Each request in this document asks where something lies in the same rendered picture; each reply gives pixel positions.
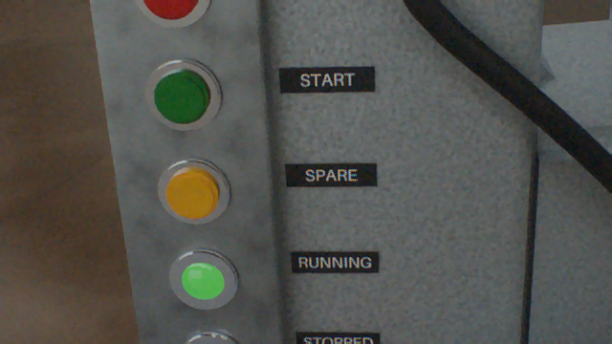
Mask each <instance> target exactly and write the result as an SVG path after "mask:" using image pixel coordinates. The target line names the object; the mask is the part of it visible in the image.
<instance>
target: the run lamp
mask: <svg viewBox="0 0 612 344"><path fill-rule="evenodd" d="M183 285H184V288H185V289H186V291H187V292H188V293H189V294H190V295H192V296H194V297H196V298H198V299H203V300H207V299H212V298H214V297H216V296H217V295H219V293H220V292H221V291H222V289H223V287H224V279H223V276H222V274H221V272H220V271H219V270H218V269H217V268H216V267H214V266H212V265H210V264H206V263H195V264H192V265H191V266H189V267H187V269H186V270H185V272H184V274H183Z"/></svg>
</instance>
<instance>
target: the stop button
mask: <svg viewBox="0 0 612 344"><path fill-rule="evenodd" d="M198 1H199V0H143V2H144V3H145V5H146V6H147V7H148V8H149V9H150V10H151V11H152V12H153V13H154V14H156V15H157V16H159V17H161V18H164V19H168V20H176V19H181V18H184V17H185V16H187V15H189V14H190V13H191V12H192V11H193V10H194V8H195V7H196V5H197V3H198Z"/></svg>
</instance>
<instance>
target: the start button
mask: <svg viewBox="0 0 612 344"><path fill-rule="evenodd" d="M154 99H155V104H156V106H157V108H158V110H159V111H160V113H161V114H162V115H163V116H164V117H165V118H167V119H169V120H171V121H173V122H176V123H180V124H188V123H191V122H194V121H196V120H198V119H199V118H200V117H202V116H203V114H204V113H205V112H206V110H207V107H208V104H209V92H208V88H207V86H206V84H205V83H204V82H203V80H202V79H201V78H200V77H198V76H197V75H194V74H192V73H190V72H187V71H175V72H172V73H169V74H167V75H165V76H164V77H163V78H162V79H161V80H160V82H159V83H158V85H157V87H156V89H155V93H154Z"/></svg>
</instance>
